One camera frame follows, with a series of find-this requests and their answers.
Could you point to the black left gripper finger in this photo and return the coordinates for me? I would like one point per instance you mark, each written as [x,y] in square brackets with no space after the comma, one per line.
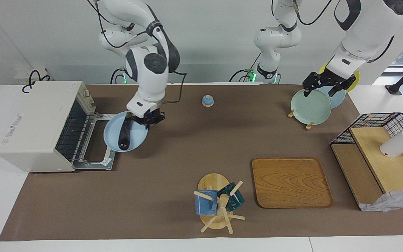
[334,91]
[306,92]

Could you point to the blue mug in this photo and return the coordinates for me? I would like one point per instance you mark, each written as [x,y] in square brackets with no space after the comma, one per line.
[205,206]

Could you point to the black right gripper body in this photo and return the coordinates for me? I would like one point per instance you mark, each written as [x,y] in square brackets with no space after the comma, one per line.
[152,117]

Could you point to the wooden mug tree stand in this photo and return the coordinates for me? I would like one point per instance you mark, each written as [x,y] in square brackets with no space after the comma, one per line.
[212,182]

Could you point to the dark purple eggplant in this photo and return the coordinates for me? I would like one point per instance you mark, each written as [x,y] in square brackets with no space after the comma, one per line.
[124,134]

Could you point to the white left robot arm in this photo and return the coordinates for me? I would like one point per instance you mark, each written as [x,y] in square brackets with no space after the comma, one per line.
[362,35]

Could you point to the dark green mug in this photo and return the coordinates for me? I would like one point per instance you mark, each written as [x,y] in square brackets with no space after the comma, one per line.
[234,200]

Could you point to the wooden serving tray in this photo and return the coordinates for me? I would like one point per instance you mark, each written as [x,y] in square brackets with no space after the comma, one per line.
[290,182]

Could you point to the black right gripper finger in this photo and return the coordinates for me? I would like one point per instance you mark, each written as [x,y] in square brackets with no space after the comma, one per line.
[148,126]

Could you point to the white paper cup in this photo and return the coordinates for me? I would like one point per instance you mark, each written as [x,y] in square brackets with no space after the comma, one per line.
[395,145]

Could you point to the wooden plate rack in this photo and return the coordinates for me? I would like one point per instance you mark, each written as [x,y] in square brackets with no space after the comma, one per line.
[308,126]

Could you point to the light blue round plate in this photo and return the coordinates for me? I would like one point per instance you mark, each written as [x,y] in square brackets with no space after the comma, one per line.
[112,134]

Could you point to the pale green plate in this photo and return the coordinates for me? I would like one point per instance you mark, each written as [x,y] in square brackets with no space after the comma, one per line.
[310,106]

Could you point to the brown table mat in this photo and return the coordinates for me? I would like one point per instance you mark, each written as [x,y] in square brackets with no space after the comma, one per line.
[187,147]

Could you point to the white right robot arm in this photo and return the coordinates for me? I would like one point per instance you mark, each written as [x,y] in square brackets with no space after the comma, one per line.
[156,63]

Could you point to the light blue racked plate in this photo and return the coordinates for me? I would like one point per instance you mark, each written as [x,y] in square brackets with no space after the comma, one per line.
[338,99]

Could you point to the white power strip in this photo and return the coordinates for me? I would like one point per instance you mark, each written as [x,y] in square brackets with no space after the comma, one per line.
[21,75]

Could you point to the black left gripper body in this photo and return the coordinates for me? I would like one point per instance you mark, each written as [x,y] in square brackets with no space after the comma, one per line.
[327,78]

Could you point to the yellow plate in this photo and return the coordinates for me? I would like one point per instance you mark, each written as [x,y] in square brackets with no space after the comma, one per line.
[353,82]

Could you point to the beige toaster oven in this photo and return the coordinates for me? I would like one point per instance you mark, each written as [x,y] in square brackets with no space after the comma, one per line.
[33,122]

